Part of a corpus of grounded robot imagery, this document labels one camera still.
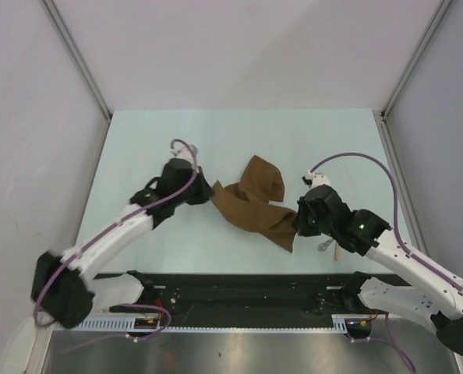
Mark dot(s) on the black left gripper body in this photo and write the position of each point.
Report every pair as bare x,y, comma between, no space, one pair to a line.
195,194

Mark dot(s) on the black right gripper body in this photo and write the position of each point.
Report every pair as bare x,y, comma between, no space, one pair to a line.
309,225

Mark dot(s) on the brown cloth napkin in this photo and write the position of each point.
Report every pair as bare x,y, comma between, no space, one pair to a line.
253,203

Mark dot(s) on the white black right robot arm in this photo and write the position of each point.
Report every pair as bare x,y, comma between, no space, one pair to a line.
434,299

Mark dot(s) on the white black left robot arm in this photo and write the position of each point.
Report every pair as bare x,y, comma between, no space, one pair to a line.
66,286

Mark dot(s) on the silver ornate spoon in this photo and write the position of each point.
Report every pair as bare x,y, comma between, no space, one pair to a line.
325,245

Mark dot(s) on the silver fork wooden handle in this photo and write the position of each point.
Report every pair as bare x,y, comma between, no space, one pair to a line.
337,252

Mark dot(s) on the white slotted cable duct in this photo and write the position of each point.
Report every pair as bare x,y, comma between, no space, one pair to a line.
140,326

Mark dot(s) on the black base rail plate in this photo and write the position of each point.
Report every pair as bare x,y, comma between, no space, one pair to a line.
255,301

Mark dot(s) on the aluminium side rail profile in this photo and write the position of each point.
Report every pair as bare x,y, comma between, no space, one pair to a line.
430,153

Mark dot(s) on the left aluminium frame post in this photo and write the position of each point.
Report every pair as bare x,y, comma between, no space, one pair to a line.
72,49

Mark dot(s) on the aluminium frame post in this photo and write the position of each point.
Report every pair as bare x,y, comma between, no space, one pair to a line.
439,15
72,49

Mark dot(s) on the right aluminium frame post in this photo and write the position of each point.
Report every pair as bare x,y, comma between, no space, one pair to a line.
439,15

